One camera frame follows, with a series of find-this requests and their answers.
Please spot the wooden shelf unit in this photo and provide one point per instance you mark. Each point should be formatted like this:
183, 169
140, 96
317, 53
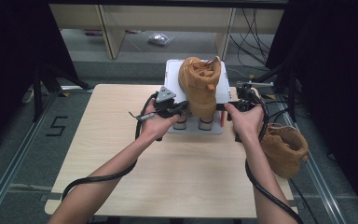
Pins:
167, 17

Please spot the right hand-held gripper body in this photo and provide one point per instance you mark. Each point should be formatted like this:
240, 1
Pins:
245, 99

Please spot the tan suede boot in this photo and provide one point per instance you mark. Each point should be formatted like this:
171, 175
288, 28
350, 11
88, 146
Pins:
286, 152
200, 90

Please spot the person's left hand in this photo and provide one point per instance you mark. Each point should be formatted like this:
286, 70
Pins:
157, 126

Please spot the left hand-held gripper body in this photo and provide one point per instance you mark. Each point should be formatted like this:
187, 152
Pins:
164, 96

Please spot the black metal stand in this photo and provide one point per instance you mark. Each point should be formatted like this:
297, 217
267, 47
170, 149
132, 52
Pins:
37, 93
292, 99

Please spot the aluminium floor rail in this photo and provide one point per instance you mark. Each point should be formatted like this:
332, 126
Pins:
16, 165
321, 186

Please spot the white two-tier shoe rack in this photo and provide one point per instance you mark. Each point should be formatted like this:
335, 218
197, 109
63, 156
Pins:
172, 77

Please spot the dark curtain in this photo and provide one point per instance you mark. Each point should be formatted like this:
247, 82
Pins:
6, 46
338, 62

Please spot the clear plastic bag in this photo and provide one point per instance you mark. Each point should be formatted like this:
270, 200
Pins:
160, 39

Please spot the person's right hand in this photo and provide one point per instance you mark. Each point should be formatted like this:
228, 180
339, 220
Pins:
248, 124

